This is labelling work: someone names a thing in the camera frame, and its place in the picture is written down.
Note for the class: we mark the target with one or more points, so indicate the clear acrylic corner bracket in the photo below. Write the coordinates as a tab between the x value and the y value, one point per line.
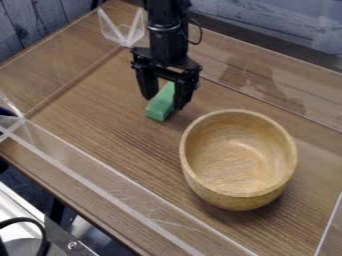
123	34

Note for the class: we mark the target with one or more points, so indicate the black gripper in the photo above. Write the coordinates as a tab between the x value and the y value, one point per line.
165	60

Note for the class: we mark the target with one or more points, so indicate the black table leg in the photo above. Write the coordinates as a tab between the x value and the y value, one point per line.
57	211

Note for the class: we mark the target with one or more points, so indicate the green rectangular block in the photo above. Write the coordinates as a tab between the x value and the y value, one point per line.
161	106

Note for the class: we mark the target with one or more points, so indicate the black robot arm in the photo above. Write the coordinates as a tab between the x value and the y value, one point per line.
166	13

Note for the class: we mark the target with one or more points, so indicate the brown wooden bowl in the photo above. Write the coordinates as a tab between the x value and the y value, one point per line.
238	158

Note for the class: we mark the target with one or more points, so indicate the metal bracket with screw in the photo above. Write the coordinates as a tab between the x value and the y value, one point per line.
65	244

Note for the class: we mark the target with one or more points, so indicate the clear acrylic front barrier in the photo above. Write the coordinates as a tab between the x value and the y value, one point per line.
152	225

